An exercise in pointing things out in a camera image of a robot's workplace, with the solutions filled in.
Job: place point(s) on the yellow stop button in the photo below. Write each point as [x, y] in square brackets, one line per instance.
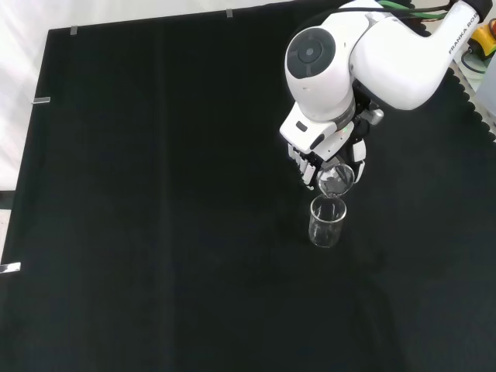
[484, 35]

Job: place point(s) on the wide clear glass beaker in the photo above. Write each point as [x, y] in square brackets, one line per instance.
[335, 182]

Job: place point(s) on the narrow clear glass beaker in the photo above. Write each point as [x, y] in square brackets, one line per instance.
[327, 228]

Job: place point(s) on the black bench cloth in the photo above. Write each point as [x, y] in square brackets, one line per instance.
[174, 193]

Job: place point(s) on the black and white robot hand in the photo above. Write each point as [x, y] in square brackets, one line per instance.
[359, 155]

